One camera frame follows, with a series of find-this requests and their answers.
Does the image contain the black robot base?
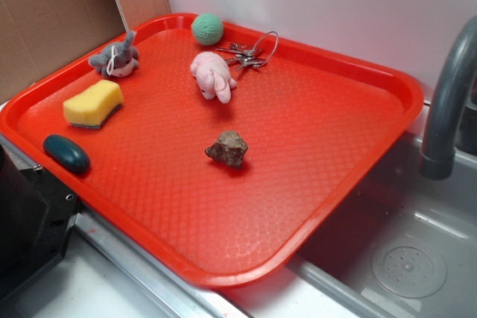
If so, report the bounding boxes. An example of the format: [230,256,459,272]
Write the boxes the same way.
[1,149,78,301]

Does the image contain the brown rock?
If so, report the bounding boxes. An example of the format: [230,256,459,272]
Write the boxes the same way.
[205,130,249,169]

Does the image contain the red plastic tray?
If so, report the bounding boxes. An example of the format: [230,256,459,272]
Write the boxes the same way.
[1,13,423,288]

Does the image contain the pink plush pig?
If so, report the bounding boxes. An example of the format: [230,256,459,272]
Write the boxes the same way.
[190,51,237,104]

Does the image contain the green crocheted ball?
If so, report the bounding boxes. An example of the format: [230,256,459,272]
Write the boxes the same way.
[191,13,224,46]

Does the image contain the gray plush elephant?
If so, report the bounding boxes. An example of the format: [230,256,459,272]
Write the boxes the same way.
[88,31,139,80]

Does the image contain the yellow sponge with gray pad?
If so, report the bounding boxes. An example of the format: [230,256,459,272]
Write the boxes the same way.
[63,80,124,129]

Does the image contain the dark teal oval soap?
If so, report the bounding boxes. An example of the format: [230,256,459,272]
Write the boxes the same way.
[42,134,90,174]

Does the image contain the gray plastic sink basin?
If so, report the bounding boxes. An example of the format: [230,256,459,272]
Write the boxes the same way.
[227,135,476,317]

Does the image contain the gray plastic faucet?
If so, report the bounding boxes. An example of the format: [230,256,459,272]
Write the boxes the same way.
[420,17,476,180]

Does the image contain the brown cardboard panel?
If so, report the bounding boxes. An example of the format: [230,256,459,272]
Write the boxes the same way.
[1,0,124,102]

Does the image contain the metal keys on ring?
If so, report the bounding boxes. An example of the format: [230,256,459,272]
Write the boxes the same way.
[215,31,279,71]

